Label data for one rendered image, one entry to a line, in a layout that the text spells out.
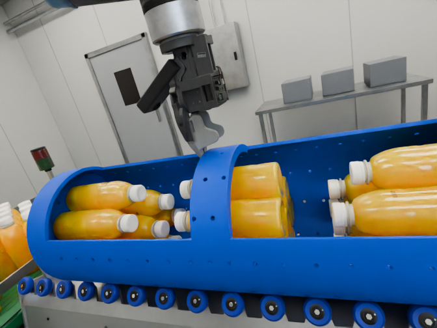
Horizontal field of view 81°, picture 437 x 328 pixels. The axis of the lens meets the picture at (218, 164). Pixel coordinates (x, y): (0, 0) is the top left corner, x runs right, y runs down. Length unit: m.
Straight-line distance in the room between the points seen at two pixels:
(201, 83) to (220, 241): 0.25
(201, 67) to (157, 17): 0.09
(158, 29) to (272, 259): 0.38
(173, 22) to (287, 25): 3.32
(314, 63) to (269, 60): 0.57
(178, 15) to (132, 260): 0.41
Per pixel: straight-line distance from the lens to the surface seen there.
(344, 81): 2.97
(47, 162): 1.38
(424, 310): 0.52
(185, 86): 0.44
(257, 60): 3.76
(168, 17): 0.44
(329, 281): 0.41
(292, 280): 0.42
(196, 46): 0.44
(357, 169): 0.47
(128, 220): 0.58
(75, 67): 5.36
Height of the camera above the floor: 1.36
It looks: 19 degrees down
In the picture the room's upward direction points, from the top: 15 degrees counter-clockwise
